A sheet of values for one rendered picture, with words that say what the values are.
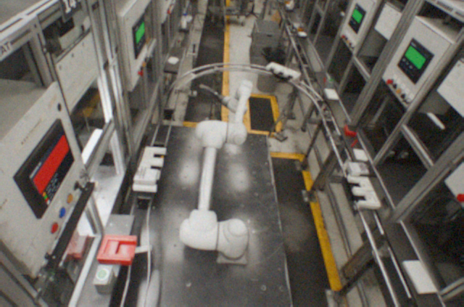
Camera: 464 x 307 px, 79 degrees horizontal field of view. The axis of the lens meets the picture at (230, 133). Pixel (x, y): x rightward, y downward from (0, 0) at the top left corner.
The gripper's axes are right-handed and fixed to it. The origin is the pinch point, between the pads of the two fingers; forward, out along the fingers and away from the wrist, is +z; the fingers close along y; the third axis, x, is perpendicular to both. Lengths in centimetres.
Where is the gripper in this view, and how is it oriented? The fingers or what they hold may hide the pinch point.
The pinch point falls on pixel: (204, 89)
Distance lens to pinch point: 241.9
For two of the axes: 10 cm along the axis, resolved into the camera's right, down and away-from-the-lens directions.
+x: 5.3, -8.2, 2.1
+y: 0.8, 3.0, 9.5
